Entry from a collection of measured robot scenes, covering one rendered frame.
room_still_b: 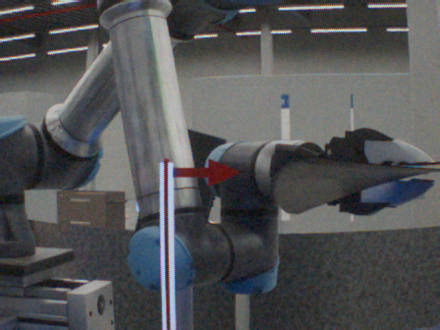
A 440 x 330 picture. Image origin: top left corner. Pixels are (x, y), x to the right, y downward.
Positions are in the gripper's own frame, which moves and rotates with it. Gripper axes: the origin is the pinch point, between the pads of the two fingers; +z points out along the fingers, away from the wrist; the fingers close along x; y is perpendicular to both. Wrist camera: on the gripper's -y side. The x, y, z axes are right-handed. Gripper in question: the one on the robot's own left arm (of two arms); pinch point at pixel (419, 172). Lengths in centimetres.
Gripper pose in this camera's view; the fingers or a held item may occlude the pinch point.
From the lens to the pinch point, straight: 72.4
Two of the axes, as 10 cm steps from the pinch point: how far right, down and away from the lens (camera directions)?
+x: -0.9, 10.0, -0.5
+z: 6.0, 0.1, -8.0
